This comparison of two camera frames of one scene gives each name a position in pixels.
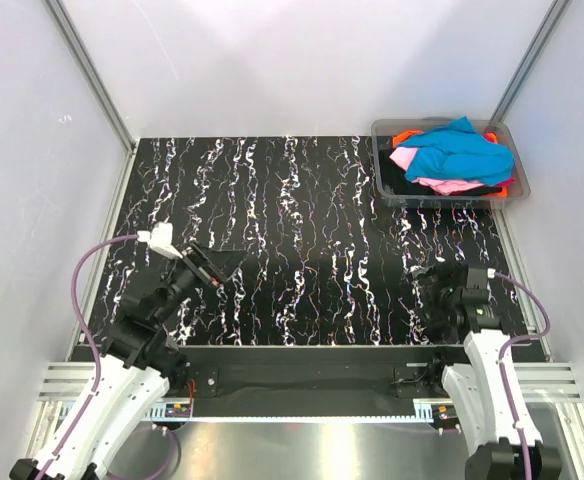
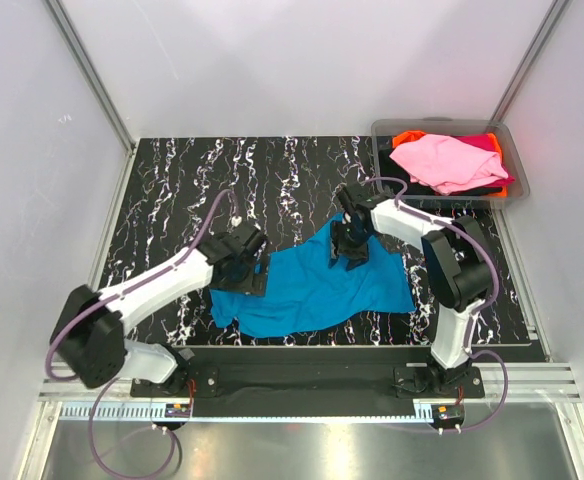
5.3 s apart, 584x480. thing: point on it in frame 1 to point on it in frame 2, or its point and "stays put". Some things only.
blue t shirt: [456, 151] to [304, 289]
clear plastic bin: [445, 162] stays put
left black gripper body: [188, 276] to [246, 281]
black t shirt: [396, 179] stays put
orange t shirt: [401, 136] stays put
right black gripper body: [439, 295] to [348, 241]
